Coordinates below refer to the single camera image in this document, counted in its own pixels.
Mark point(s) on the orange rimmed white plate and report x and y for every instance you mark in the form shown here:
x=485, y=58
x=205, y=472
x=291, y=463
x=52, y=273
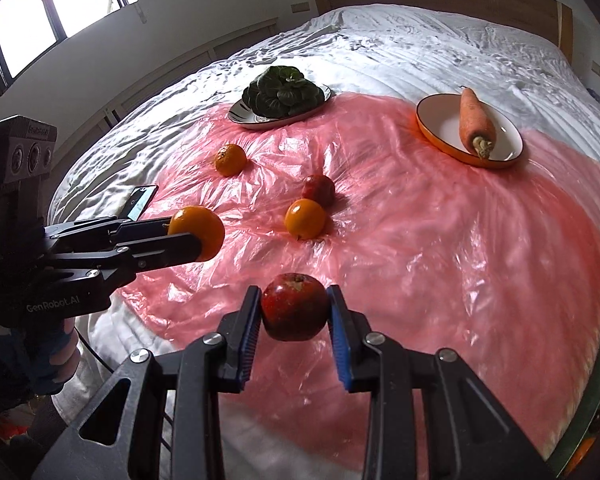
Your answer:
x=438, y=118

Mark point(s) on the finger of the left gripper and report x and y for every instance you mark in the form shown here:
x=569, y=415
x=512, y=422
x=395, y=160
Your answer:
x=129, y=258
x=105, y=232

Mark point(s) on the silver metal plate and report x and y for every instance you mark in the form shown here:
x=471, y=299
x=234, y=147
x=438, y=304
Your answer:
x=257, y=111

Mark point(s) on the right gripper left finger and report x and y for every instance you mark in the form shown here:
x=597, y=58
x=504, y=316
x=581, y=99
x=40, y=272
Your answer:
x=240, y=330

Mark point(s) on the dark green leafy vegetable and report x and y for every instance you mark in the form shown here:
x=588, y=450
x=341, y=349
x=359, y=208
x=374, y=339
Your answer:
x=285, y=82

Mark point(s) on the carrot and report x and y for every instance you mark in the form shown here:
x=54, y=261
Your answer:
x=477, y=132

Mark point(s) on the pink plastic sheet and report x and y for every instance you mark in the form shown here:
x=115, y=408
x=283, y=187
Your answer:
x=502, y=266

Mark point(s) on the black camera box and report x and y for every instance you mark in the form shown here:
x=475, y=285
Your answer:
x=26, y=154

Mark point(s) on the smartphone with red case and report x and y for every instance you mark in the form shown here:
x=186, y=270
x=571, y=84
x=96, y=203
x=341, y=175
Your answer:
x=138, y=201

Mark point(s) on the small orange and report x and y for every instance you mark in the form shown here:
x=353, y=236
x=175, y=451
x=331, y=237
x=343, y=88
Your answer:
x=203, y=224
x=230, y=160
x=305, y=219

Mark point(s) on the left hand blue white glove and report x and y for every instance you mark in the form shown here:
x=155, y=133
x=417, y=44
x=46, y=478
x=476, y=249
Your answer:
x=37, y=360

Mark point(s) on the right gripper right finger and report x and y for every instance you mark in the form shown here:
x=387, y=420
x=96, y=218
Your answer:
x=347, y=330

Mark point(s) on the red apple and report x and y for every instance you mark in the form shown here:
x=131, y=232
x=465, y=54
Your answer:
x=295, y=307
x=320, y=189

